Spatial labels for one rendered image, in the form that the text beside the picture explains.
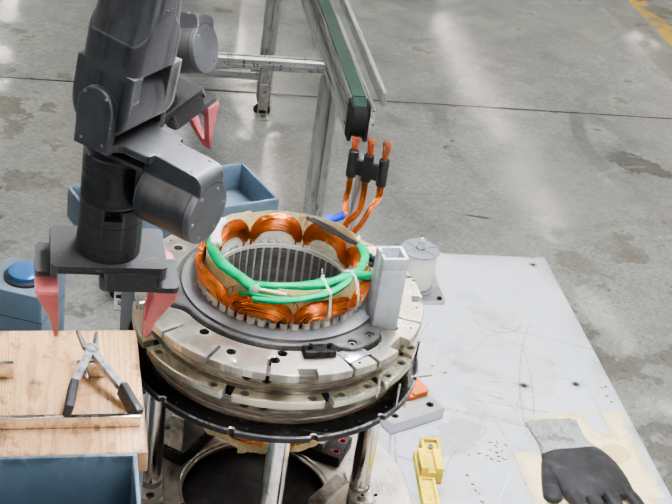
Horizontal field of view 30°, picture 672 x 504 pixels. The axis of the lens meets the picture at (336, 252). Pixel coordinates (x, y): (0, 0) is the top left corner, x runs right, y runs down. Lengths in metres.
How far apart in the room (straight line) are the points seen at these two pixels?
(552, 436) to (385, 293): 0.52
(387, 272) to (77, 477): 0.38
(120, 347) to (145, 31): 0.43
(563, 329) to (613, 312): 1.63
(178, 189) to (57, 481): 0.32
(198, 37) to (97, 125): 0.42
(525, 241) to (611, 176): 0.64
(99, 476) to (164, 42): 0.42
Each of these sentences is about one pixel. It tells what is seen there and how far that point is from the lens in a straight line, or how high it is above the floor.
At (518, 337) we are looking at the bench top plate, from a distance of 1.97.
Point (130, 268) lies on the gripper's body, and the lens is 1.13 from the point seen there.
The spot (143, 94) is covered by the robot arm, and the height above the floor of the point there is 1.41.
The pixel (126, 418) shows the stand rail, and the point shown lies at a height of 1.08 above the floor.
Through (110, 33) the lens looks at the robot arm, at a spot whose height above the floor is 1.46.
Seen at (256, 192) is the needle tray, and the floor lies 1.05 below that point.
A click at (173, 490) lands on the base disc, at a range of 1.56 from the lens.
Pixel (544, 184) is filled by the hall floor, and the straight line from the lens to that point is 4.26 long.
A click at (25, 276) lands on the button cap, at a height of 1.04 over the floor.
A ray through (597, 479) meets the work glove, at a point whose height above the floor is 0.80.
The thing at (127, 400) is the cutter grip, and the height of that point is 1.08.
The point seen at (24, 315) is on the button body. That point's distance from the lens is 1.48.
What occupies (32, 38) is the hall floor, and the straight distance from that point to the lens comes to 4.90.
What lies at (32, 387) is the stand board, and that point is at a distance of 1.27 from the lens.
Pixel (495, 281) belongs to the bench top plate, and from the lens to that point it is 2.10.
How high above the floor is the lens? 1.84
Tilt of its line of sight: 30 degrees down
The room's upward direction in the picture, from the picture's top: 9 degrees clockwise
